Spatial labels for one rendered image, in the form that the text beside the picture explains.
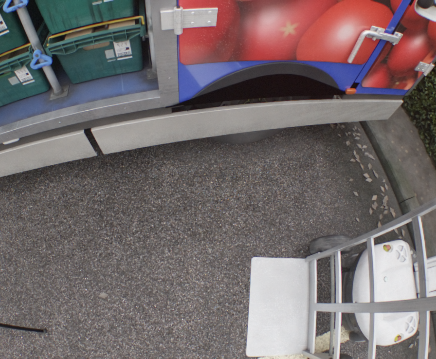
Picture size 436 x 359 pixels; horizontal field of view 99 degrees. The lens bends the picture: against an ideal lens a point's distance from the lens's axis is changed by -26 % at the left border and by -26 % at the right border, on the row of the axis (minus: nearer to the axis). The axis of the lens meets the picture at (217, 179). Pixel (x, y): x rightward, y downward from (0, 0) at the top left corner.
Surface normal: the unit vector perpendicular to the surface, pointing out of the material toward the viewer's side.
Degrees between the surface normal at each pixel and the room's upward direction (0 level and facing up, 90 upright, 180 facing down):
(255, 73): 90
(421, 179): 8
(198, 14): 90
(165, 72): 90
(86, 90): 0
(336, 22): 90
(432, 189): 8
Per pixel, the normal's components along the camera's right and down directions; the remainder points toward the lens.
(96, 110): 0.22, 0.89
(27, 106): 0.09, -0.43
